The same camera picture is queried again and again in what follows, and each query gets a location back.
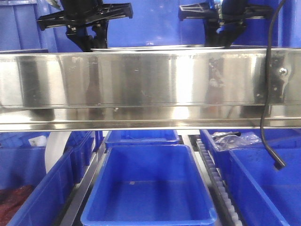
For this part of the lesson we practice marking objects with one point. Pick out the large blue crate upper centre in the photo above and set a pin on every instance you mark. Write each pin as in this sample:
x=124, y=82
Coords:
x=154, y=23

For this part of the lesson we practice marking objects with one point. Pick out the stainless steel shelf front panel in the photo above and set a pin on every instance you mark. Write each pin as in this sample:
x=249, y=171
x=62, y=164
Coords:
x=132, y=88

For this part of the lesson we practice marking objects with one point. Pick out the blue bin front right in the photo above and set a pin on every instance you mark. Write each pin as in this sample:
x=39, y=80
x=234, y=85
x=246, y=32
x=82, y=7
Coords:
x=264, y=195

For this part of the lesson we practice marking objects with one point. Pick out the blue bin rear right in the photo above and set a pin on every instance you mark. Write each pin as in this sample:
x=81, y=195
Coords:
x=276, y=138

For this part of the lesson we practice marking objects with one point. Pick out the blue bin rear centre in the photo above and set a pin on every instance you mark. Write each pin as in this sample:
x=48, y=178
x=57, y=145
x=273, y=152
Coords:
x=141, y=137

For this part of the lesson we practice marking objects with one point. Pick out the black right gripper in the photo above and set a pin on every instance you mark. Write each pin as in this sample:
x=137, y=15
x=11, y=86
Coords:
x=224, y=20

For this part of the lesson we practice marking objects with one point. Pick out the blue crate upper right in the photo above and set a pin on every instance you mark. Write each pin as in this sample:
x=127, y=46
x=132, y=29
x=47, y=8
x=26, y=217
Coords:
x=286, y=32

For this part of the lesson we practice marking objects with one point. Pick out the shelf panel screw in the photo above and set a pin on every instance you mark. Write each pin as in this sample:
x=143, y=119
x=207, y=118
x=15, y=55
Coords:
x=282, y=71

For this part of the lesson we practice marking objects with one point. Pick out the silver metal tray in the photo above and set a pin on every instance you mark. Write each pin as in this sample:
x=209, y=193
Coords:
x=155, y=48

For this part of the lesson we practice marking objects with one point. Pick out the blue crate upper left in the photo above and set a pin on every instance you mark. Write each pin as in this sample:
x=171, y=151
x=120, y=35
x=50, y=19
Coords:
x=18, y=27

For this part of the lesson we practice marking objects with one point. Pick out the white plastic roll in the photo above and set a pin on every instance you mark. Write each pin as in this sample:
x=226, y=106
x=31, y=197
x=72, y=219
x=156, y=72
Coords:
x=55, y=147

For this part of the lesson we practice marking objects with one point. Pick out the blue bin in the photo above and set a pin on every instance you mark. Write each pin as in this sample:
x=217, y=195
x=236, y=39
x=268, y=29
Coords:
x=276, y=138
x=141, y=137
x=264, y=195
x=149, y=185
x=22, y=162

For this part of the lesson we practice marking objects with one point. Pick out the roller track rail right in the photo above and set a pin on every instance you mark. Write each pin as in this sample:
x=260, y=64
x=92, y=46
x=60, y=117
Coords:
x=227, y=213

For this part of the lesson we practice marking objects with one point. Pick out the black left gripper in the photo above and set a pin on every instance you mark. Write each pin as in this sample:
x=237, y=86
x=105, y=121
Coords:
x=86, y=21

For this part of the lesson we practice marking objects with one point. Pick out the clear bag of parts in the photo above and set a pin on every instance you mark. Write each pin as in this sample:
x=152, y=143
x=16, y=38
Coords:
x=229, y=140

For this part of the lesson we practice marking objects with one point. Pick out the blue bin front left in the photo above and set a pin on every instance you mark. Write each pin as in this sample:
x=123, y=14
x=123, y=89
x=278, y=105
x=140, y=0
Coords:
x=22, y=162

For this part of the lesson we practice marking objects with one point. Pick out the red material in bin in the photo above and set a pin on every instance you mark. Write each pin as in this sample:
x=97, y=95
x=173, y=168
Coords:
x=11, y=200

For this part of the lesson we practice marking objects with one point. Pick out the blue bin front centre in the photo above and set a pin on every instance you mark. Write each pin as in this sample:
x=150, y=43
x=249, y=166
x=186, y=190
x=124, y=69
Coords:
x=149, y=185

